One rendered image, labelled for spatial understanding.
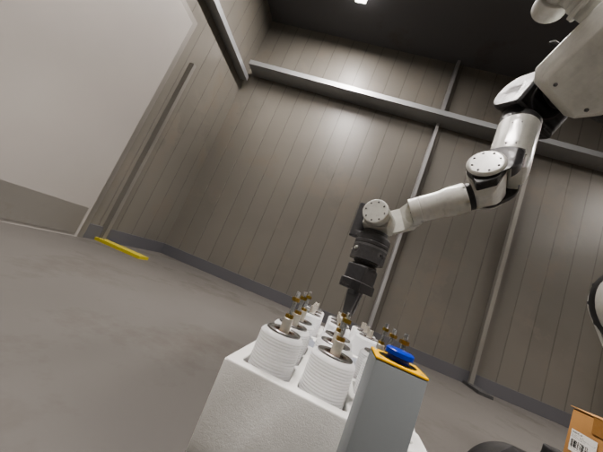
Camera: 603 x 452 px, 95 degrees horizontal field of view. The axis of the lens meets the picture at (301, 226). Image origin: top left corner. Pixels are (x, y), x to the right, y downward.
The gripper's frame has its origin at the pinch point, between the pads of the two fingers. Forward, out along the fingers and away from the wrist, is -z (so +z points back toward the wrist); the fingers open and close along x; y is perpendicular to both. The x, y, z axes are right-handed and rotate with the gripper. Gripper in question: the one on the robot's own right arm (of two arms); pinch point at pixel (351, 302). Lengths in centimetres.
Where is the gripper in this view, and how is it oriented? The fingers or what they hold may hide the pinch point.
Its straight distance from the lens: 73.7
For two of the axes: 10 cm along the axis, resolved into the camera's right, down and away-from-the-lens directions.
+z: 3.7, -9.2, 1.6
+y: -7.4, -1.8, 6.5
